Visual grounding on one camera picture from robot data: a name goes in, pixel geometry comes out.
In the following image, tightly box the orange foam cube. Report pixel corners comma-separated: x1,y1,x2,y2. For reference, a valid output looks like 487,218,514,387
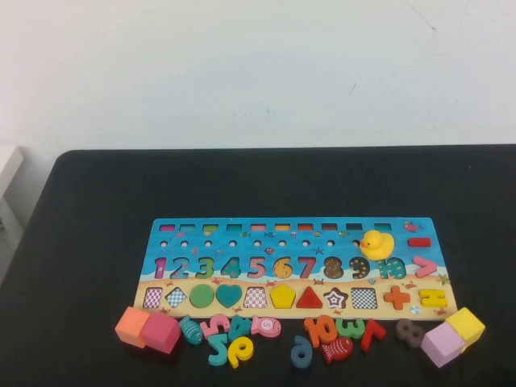
114,306,152,350

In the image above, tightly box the teal number four piece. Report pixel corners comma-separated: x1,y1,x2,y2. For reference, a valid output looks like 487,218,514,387
228,315,254,339

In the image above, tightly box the yellow foam cube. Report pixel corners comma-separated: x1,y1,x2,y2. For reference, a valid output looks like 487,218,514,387
445,306,487,355

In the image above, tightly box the hot pink foam cube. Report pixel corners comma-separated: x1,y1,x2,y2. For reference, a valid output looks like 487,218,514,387
139,312,182,356

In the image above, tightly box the teal heart piece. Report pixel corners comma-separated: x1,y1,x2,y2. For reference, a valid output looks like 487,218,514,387
215,284,243,310

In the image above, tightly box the yellow number six piece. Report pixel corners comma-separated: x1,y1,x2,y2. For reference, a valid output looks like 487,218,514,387
227,336,255,371

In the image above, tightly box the yellow equals sign piece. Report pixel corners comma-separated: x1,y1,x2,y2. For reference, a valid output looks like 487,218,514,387
418,289,447,308

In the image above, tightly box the orange plus sign piece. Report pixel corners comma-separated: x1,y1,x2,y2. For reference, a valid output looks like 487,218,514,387
383,286,411,310

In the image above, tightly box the yellow rubber duck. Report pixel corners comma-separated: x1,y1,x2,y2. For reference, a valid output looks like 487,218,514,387
359,230,395,259

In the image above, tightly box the red fish piece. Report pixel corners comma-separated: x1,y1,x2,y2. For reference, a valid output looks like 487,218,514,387
322,337,355,365

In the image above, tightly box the yellow pentagon piece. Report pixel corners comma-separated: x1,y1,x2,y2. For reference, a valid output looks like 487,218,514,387
269,284,298,310

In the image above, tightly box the red triangle piece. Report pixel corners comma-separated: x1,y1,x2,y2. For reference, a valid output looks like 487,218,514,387
296,285,324,310

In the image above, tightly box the green circle piece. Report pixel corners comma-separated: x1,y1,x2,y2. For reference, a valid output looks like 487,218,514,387
189,284,215,310

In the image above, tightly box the blue number nine piece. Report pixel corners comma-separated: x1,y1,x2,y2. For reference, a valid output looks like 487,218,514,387
289,335,314,370

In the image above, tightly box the pink fish piece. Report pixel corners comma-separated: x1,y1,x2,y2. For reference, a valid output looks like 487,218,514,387
250,316,282,336

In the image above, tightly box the pink number five piece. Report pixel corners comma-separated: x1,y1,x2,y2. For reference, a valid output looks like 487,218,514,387
200,315,231,339

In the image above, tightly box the brown number eight piece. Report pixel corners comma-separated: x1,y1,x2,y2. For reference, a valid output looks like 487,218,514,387
394,318,425,347

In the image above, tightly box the red number seven piece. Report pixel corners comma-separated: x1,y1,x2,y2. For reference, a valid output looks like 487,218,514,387
360,320,387,352

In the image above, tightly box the orange number ten piece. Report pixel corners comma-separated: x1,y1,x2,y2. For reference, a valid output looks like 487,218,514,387
304,316,339,348

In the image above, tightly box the light pink foam cube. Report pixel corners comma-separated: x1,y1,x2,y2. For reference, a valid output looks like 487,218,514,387
420,322,468,368

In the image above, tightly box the teal s-shaped number piece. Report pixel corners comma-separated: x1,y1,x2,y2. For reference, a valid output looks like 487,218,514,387
207,336,234,367

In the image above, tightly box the colourful wooden number puzzle board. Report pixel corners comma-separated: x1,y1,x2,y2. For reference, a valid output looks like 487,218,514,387
132,217,460,323

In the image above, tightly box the pink greater-than sign piece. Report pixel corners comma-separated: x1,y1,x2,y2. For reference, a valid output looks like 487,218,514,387
414,256,439,279

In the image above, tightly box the green number three piece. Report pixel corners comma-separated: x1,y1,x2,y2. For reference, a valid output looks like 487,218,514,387
336,318,366,340

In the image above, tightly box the teal fish piece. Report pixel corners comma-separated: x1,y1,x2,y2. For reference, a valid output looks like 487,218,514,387
178,315,205,344

